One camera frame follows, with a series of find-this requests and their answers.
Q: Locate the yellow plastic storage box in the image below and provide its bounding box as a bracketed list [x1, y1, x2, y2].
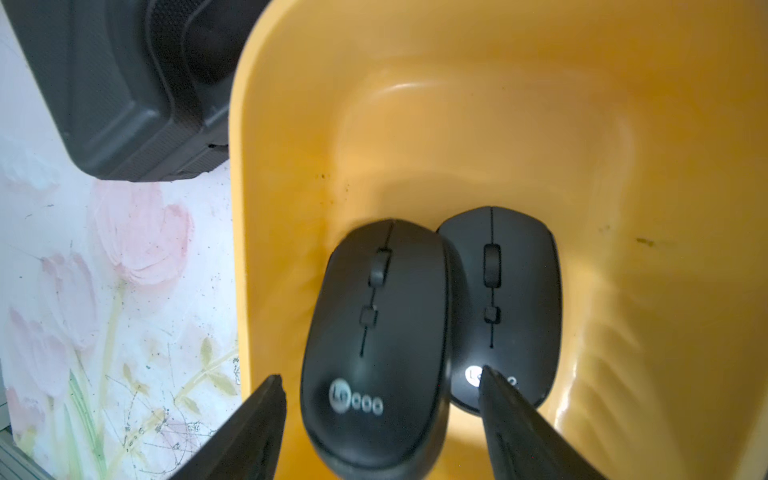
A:
[229, 1, 767, 479]

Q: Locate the black mouse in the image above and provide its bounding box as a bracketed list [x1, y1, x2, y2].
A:
[300, 219, 452, 479]
[438, 206, 563, 414]

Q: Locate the black plastic tool case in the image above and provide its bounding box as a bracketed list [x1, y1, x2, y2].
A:
[4, 0, 266, 182]

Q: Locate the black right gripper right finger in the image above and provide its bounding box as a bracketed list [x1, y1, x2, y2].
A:
[479, 366, 603, 480]

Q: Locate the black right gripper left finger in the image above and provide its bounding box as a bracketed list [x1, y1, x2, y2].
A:
[172, 375, 287, 479]

